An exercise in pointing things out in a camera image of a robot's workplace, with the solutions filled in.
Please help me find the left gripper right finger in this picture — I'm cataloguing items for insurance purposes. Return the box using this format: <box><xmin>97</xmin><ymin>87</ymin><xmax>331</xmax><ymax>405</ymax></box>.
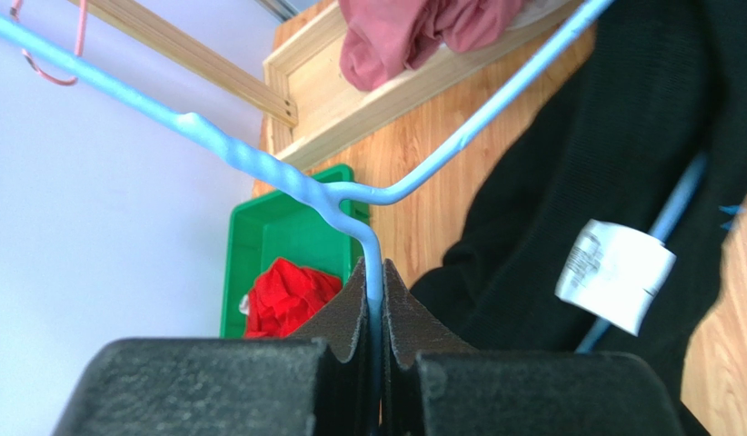
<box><xmin>381</xmin><ymin>261</ymin><xmax>683</xmax><ymax>435</ymax></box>

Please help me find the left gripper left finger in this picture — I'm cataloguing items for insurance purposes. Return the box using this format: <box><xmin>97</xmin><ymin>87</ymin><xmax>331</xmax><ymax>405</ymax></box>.
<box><xmin>55</xmin><ymin>263</ymin><xmax>370</xmax><ymax>435</ymax></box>

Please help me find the blue wire hanger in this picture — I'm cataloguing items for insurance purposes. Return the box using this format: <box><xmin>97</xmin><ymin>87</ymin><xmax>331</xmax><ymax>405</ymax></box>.
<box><xmin>0</xmin><ymin>0</ymin><xmax>711</xmax><ymax>358</ymax></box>

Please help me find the black t shirt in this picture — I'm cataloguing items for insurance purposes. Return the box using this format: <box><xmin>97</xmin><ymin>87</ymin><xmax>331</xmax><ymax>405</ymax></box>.
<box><xmin>411</xmin><ymin>1</ymin><xmax>747</xmax><ymax>435</ymax></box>

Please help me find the red t shirt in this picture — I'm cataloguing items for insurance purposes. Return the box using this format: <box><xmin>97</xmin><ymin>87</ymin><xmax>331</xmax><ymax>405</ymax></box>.
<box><xmin>244</xmin><ymin>258</ymin><xmax>343</xmax><ymax>339</ymax></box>

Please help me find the hanging pink t shirt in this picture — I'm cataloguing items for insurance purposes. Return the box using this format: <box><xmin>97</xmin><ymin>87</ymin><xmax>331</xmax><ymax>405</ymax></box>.
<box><xmin>338</xmin><ymin>0</ymin><xmax>524</xmax><ymax>91</ymax></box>

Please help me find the green plastic tray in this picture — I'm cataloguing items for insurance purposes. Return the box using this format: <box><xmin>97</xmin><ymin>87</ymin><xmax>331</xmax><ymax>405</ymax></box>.
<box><xmin>220</xmin><ymin>191</ymin><xmax>363</xmax><ymax>339</ymax></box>

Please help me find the wooden clothes rack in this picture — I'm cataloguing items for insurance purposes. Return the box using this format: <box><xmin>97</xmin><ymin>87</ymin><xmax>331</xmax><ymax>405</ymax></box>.
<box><xmin>87</xmin><ymin>1</ymin><xmax>579</xmax><ymax>170</ymax></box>

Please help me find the pink wire hanger empty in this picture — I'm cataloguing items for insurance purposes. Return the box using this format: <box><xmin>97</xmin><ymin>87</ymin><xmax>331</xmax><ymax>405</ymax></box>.
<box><xmin>9</xmin><ymin>0</ymin><xmax>89</xmax><ymax>87</ymax></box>

